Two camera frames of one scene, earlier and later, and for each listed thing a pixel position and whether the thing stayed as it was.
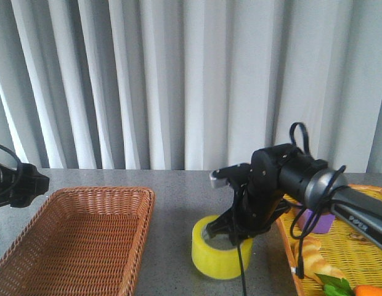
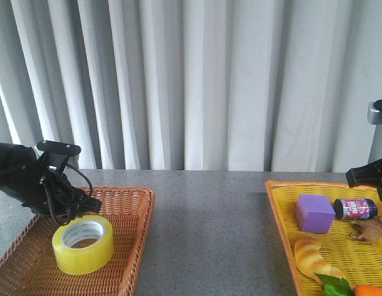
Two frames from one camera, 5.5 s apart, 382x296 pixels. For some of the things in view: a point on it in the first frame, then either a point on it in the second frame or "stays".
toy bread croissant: [313, 262] stays
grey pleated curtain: [190, 85] stays
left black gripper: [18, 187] → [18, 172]
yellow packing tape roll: [215, 263] → [87, 259]
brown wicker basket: [82, 241] stays
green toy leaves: [334, 286] stays
